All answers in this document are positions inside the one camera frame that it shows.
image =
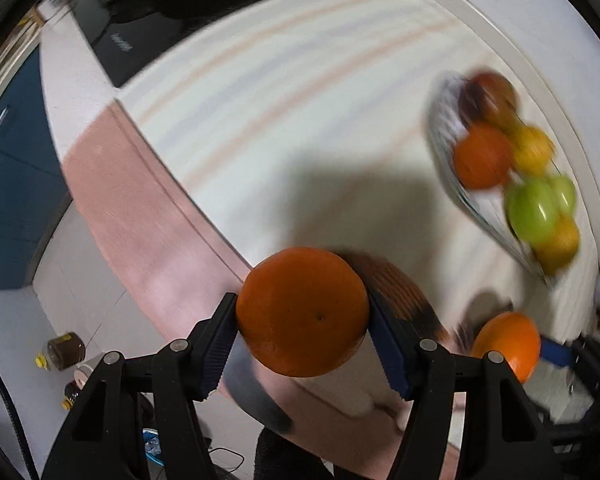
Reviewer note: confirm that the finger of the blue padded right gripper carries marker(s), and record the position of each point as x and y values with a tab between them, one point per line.
567	354

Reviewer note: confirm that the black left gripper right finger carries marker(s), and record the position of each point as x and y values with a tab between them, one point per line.
503	437

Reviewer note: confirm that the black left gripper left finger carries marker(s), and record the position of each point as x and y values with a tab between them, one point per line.
102	436

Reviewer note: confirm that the small orange mandarin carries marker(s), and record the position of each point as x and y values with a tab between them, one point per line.
516	337

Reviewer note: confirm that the green apple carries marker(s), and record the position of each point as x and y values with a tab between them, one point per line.
531	210
565	193

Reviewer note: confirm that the speckled yellow-green pear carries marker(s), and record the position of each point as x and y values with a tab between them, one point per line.
533	151

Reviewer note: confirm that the dark red-orange fruit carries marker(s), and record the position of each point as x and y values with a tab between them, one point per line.
482	160

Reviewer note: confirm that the large orange mandarin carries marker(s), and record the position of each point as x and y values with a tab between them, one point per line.
302	312

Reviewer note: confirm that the red-green mango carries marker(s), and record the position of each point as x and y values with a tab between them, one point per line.
488	96

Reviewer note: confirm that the brown jar on floor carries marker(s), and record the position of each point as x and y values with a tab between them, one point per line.
61	352

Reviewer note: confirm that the blue kitchen cabinet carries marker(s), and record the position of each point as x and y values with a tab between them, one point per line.
33	190

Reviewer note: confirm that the oval floral ceramic plate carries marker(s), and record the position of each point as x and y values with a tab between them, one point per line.
445	130

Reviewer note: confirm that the striped cat tablecloth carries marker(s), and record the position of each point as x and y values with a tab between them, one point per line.
292	122

